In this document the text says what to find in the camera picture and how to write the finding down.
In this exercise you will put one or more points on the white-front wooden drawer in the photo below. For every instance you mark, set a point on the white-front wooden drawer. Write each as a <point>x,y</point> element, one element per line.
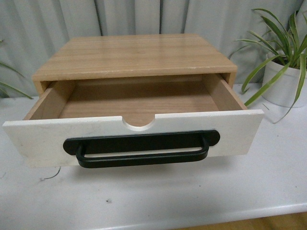
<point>135,105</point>

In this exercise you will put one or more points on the green spider plant right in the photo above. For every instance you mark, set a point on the green spider plant right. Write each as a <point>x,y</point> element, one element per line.
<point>283,46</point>

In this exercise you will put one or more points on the wooden drawer cabinet shell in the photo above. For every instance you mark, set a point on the wooden drawer cabinet shell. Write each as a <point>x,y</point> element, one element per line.
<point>51,43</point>

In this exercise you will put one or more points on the white plant pot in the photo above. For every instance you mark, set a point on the white plant pot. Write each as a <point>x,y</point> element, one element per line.
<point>283,92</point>

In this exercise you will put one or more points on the green plant leaves left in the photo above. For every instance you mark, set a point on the green plant leaves left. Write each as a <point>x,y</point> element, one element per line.
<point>14,73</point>

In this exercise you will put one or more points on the black metal drawer handle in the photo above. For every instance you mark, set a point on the black metal drawer handle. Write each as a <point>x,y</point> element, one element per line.
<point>141,149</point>

